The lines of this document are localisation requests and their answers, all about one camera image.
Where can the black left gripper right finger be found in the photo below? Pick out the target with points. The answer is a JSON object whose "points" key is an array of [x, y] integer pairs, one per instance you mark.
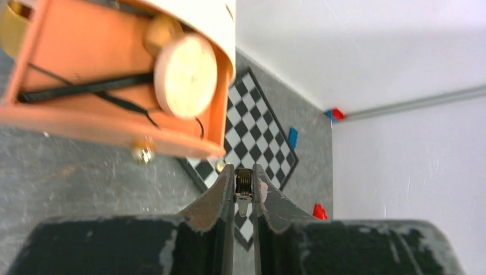
{"points": [[277, 232]]}

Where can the black fan brush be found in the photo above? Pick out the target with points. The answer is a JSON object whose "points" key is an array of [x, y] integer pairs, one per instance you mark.
{"points": [[91, 87]]}

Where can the small chess pawn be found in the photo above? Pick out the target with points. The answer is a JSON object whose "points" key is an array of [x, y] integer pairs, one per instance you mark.
{"points": [[219, 166]]}

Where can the red letter D toy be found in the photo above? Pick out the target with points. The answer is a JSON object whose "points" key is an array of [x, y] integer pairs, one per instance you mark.
{"points": [[319, 212]]}

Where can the blue lego brick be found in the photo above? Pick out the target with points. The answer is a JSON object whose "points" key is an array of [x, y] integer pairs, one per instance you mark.
{"points": [[293, 137]]}

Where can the beige makeup sponge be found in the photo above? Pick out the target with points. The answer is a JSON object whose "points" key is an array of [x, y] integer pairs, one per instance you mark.
{"points": [[160, 31]]}

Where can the round pink compact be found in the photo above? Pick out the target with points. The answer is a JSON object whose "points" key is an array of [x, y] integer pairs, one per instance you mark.
{"points": [[185, 76]]}

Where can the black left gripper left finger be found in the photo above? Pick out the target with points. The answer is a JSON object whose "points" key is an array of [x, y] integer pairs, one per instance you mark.
{"points": [[206, 238]]}

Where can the black grey chessboard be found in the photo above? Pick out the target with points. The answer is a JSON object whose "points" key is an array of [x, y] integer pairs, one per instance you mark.
{"points": [[253, 134]]}

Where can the red blue bricks corner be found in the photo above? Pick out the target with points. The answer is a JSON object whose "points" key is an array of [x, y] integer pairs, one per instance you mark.
{"points": [[335, 115]]}

